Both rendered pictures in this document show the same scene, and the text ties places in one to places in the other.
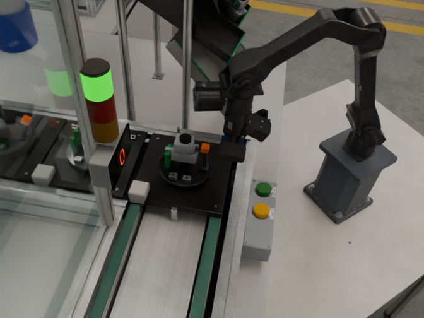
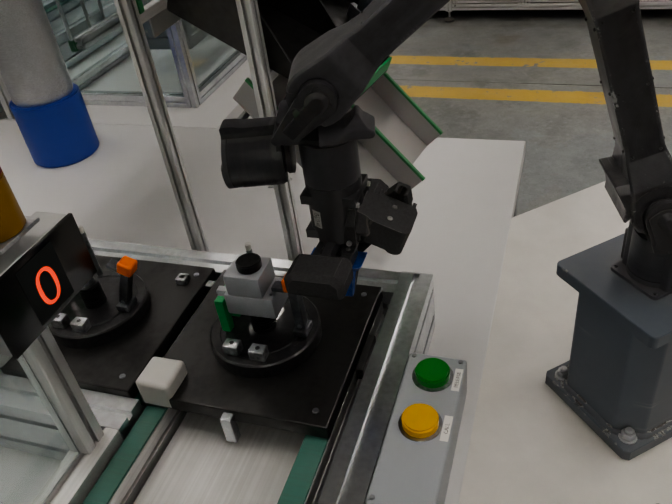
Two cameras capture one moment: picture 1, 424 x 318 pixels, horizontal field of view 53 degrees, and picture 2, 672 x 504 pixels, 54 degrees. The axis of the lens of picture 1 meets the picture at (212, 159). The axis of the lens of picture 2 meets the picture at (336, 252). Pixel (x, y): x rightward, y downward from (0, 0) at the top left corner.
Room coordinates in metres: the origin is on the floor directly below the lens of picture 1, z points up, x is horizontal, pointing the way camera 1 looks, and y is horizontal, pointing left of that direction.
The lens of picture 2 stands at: (0.19, -0.21, 1.55)
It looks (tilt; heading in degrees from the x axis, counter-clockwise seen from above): 37 degrees down; 17
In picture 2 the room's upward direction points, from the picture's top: 8 degrees counter-clockwise
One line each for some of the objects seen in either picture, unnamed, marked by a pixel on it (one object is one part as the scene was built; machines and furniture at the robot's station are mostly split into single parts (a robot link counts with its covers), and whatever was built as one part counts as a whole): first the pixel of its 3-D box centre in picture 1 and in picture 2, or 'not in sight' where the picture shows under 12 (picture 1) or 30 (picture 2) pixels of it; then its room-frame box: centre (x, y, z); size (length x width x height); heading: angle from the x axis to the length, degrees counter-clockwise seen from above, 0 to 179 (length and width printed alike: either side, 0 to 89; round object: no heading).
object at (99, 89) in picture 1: (96, 81); not in sight; (0.57, 0.21, 1.38); 0.05 x 0.05 x 0.05
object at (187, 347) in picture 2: (185, 172); (268, 341); (0.75, 0.07, 0.96); 0.24 x 0.24 x 0.02; 84
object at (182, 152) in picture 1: (181, 146); (245, 281); (0.75, 0.08, 1.06); 0.08 x 0.04 x 0.07; 85
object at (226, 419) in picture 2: (174, 213); (230, 427); (0.62, 0.08, 0.95); 0.01 x 0.01 x 0.04; 84
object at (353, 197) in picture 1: (347, 175); (639, 339); (0.79, -0.38, 0.96); 0.15 x 0.15 x 0.20; 37
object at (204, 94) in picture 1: (222, 88); (281, 129); (0.72, -0.01, 1.27); 0.12 x 0.08 x 0.11; 100
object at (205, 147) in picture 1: (201, 155); (290, 300); (0.74, 0.03, 1.04); 0.04 x 0.02 x 0.08; 84
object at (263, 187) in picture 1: (263, 190); (432, 375); (0.71, -0.14, 0.96); 0.04 x 0.04 x 0.02
